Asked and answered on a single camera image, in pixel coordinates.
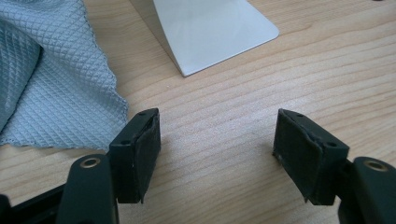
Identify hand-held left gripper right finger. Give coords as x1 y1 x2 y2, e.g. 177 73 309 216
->
273 107 350 206

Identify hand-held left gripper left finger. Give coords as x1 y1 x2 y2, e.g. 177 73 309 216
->
107 107 162 204

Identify grey microfibre cleaning cloth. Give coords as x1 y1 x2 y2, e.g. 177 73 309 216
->
0 0 129 151

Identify silver metal expandable bookend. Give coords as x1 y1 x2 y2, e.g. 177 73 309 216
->
129 0 280 77

